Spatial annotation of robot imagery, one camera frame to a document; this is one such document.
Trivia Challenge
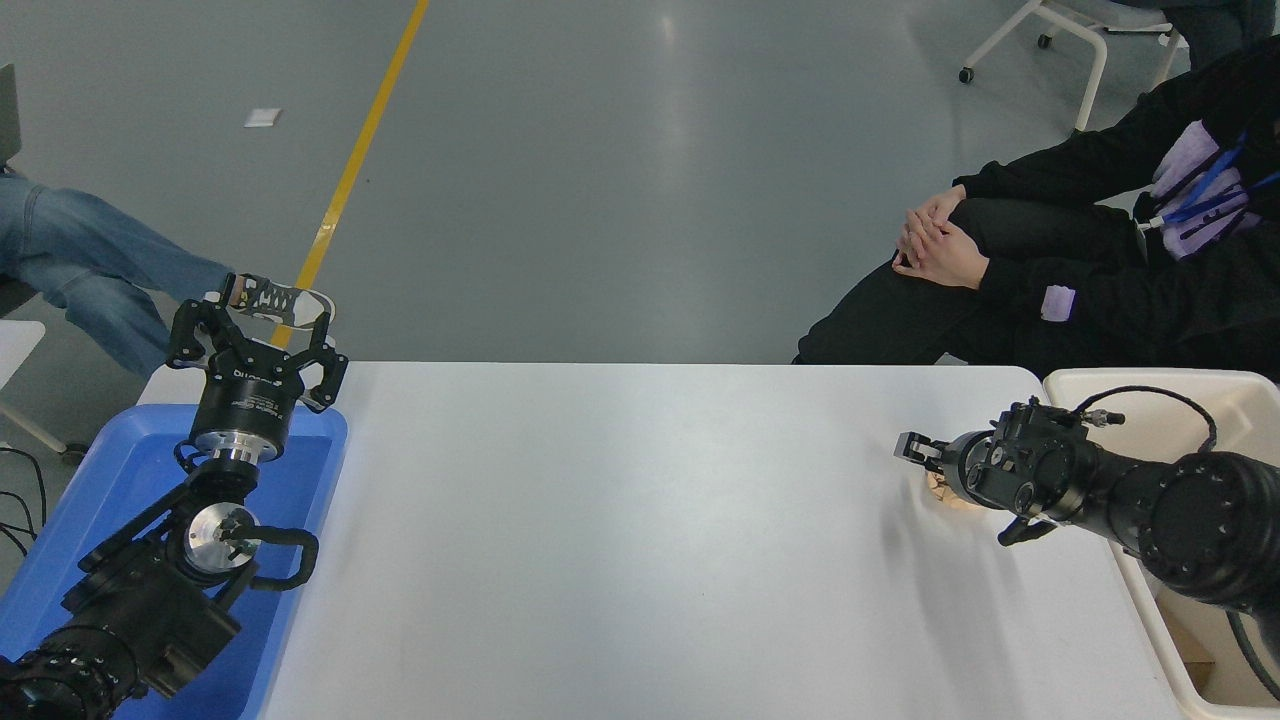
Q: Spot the black floor cable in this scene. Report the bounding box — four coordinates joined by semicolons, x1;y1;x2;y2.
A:
0;490;31;559
0;447;48;533

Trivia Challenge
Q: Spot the large pale plastic bin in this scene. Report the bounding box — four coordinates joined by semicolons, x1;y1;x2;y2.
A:
1042;368;1280;720

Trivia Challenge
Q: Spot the person's right hand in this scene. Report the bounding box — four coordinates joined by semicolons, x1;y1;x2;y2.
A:
897;184;969;252

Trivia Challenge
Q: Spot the white wheeled chair frame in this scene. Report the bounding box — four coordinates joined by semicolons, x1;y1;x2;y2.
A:
958;0;1191;133

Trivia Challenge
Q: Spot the brown cardboard piece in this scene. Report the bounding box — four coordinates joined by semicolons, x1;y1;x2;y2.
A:
1162;605;1217;691

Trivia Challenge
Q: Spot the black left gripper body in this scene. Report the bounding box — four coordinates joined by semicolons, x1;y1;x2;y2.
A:
192;345;313;443

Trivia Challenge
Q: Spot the person's left hand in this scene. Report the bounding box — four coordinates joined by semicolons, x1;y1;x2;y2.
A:
892;222;992;292

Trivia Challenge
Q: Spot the grey flat panel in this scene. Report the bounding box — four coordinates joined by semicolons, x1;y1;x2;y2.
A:
0;63;23;166

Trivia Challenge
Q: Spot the tan paper ball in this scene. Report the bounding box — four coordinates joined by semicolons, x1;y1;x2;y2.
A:
925;468;979;513

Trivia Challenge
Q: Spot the blue lanyard strap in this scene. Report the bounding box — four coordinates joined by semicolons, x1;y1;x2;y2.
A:
1138;135;1280;233

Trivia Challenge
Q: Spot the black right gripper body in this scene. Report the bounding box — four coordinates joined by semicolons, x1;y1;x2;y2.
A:
943;431;1002;510

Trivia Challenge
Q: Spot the blue plastic tray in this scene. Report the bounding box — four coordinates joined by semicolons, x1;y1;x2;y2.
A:
0;403;349;720

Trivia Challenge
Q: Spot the person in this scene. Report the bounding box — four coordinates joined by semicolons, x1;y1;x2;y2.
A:
0;168;337;379
795;35;1280;383

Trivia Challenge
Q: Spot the white side table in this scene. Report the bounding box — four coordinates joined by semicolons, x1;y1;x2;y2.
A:
0;320;89;466

